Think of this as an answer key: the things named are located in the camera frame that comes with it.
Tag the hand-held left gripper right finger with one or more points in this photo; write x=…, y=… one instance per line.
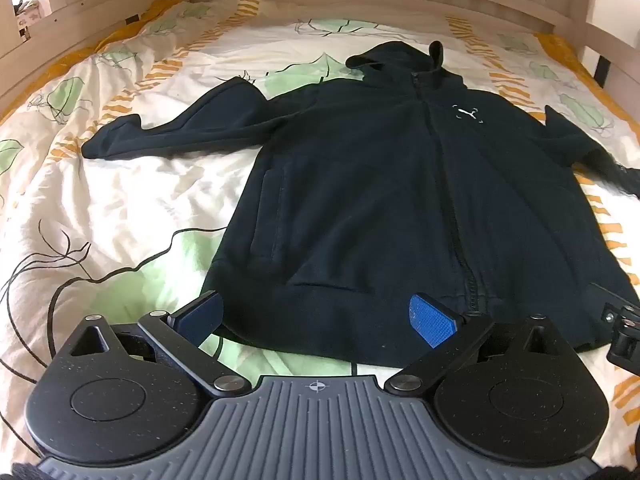
x=434, y=319

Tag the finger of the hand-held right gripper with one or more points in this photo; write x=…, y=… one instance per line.
x=622, y=332

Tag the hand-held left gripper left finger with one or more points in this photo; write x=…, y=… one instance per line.
x=200, y=316

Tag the black zip hoodie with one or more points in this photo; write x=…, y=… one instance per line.
x=375, y=200

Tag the leaf printed blanket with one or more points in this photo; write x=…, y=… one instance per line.
x=125, y=200

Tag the light patterned object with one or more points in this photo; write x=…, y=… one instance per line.
x=26, y=16

